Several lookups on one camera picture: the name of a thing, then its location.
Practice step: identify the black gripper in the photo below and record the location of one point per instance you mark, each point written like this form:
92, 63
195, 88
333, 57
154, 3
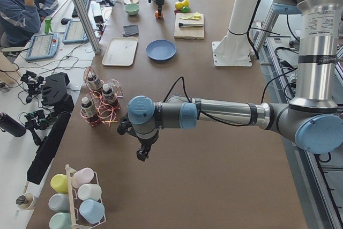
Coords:
159, 3
146, 142

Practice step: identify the orange mandarin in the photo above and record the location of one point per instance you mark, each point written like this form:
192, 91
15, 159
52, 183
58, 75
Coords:
158, 15

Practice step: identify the blue plate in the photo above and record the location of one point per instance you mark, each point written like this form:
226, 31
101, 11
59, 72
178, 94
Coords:
161, 50

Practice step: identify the yellow lemon upper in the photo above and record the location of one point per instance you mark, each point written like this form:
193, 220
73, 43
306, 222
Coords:
179, 5

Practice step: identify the steel muddler black tip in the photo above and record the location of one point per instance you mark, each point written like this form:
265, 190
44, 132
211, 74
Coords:
190, 25

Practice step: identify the green lime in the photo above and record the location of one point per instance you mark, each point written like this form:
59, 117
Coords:
185, 9

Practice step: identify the green bowl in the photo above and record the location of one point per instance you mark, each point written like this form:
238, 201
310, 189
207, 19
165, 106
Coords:
132, 9

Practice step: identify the lemon slice flat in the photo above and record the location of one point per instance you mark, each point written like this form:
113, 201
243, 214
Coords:
188, 15

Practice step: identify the yellow plastic knife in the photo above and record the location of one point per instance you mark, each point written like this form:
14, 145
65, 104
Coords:
190, 18

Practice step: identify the bamboo cutting board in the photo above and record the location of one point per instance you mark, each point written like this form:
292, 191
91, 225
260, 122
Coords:
188, 33

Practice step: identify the lemon half slice upper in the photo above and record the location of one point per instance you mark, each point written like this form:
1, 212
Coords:
197, 14

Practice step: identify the grey folded cloth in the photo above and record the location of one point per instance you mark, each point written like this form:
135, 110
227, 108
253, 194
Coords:
130, 30

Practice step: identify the cream rabbit tray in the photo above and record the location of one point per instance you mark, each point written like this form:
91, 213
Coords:
120, 52

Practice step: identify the pink cup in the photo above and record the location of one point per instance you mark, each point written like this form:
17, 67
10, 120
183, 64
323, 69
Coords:
82, 177

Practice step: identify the tea bottle lower left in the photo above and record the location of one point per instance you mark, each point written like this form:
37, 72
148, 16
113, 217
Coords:
108, 94

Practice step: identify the tea bottle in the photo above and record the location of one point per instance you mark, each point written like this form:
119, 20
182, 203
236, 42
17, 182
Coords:
108, 94
89, 112
94, 82

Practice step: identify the white cup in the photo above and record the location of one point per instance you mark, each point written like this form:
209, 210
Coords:
89, 191

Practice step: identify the tea bottle lower right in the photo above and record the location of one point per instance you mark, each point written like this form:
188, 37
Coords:
89, 112

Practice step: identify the light blue cup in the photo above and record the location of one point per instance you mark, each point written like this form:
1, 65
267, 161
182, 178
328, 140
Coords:
92, 210

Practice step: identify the tea bottle upper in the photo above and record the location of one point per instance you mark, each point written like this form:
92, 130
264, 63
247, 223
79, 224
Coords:
94, 82

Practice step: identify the yellow cup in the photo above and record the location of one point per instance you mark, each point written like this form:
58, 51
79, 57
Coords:
59, 183

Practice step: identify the teach pendant far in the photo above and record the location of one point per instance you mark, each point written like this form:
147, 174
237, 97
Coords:
74, 33

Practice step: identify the teach pendant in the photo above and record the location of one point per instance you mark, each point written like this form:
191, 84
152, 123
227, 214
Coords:
43, 47
74, 33

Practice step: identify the grey cup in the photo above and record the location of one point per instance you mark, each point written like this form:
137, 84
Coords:
59, 203

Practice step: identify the mint cup bottom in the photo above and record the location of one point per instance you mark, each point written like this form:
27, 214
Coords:
61, 220

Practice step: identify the teach pendant near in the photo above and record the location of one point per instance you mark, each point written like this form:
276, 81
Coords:
43, 47

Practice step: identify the paper cup with tools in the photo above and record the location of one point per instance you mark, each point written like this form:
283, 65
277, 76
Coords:
25, 201

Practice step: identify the seated person blue hoodie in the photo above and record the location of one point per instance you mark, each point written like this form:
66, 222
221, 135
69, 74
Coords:
21, 19

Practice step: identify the black water bottle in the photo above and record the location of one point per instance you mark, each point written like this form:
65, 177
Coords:
11, 126

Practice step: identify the copper wire bottle rack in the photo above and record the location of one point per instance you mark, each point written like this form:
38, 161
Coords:
106, 112

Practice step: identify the white wire cup rack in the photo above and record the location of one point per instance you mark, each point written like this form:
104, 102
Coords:
77, 220

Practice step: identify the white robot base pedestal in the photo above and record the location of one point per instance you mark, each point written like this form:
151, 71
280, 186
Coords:
234, 49

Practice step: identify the aluminium frame post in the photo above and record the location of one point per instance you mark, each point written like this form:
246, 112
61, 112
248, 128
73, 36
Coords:
83, 15

